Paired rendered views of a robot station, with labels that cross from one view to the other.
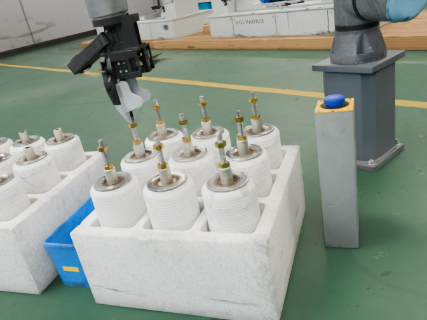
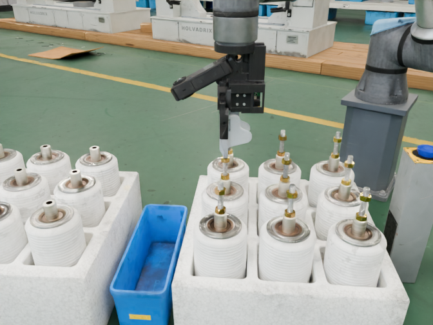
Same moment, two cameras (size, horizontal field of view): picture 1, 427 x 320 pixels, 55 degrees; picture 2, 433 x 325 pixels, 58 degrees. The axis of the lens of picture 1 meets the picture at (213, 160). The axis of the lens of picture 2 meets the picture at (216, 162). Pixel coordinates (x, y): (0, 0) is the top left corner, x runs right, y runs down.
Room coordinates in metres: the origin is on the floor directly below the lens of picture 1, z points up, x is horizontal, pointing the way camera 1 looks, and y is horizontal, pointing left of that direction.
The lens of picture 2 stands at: (0.21, 0.38, 0.66)
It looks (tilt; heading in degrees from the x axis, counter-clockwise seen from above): 27 degrees down; 342
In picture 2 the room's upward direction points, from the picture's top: straight up
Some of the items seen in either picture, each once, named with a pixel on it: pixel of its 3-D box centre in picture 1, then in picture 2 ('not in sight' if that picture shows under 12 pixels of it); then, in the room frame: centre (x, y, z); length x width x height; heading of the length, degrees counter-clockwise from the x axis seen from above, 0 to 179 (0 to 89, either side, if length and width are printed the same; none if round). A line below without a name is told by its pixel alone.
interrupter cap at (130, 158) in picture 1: (140, 155); (225, 191); (0.85, 0.15, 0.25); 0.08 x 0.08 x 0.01
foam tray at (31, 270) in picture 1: (18, 213); (38, 243); (1.01, 0.55, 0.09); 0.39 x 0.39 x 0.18; 68
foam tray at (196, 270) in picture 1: (204, 219); (278, 256); (0.80, 0.05, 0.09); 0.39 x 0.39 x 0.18; 67
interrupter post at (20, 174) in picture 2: not in sight; (20, 177); (1.01, 0.55, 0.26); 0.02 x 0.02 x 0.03
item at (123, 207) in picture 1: (124, 220); (220, 265); (0.74, 0.20, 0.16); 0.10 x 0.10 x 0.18
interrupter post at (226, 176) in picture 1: (225, 174); (359, 226); (0.65, -0.02, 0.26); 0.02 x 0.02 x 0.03
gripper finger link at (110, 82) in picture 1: (113, 82); (223, 114); (0.83, 0.17, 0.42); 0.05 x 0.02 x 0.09; 162
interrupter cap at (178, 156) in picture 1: (189, 154); (283, 193); (0.80, 0.05, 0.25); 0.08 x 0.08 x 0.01
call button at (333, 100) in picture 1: (334, 101); (427, 152); (0.76, -0.25, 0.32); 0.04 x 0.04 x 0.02
